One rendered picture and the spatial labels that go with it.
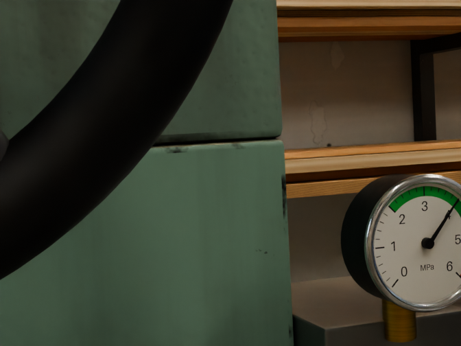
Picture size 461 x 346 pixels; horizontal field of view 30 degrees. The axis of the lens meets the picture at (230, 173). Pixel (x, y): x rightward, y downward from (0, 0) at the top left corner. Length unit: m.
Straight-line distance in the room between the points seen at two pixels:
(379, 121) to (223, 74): 2.83
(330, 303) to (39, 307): 0.16
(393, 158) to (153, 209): 2.31
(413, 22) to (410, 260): 2.37
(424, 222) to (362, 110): 2.81
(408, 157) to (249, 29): 2.32
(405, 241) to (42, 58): 0.19
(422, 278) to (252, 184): 0.10
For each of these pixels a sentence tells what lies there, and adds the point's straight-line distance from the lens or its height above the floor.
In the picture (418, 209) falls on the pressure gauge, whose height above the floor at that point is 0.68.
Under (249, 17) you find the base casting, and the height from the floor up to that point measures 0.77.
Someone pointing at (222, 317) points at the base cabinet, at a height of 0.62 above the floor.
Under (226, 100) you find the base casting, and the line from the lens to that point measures 0.43.
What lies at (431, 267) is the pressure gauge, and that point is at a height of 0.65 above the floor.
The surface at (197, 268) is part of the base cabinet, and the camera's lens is 0.42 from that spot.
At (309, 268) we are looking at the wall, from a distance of 3.14.
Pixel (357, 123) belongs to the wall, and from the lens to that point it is 3.20.
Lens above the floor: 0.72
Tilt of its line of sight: 3 degrees down
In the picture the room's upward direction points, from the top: 3 degrees counter-clockwise
